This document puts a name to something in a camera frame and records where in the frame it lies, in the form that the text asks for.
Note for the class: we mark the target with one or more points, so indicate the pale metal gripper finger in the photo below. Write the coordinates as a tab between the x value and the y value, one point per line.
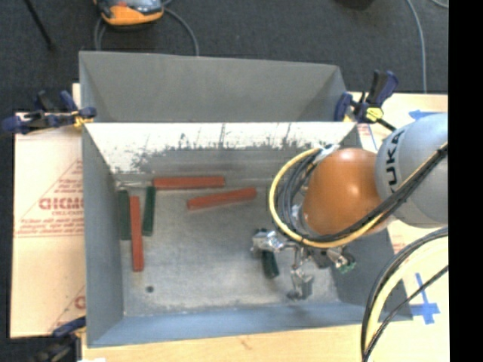
303	286
268	243

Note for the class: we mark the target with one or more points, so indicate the dark green block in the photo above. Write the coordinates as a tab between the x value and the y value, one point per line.
149	211
271	266
124	215

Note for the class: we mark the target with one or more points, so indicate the red-brown flat block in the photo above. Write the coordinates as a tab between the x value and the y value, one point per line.
137	236
188	183
222	198

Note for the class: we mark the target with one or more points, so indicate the grey metal bin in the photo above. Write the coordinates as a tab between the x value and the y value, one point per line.
196	262

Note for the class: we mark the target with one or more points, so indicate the brown cardboard board, red print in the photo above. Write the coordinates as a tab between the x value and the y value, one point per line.
45	273

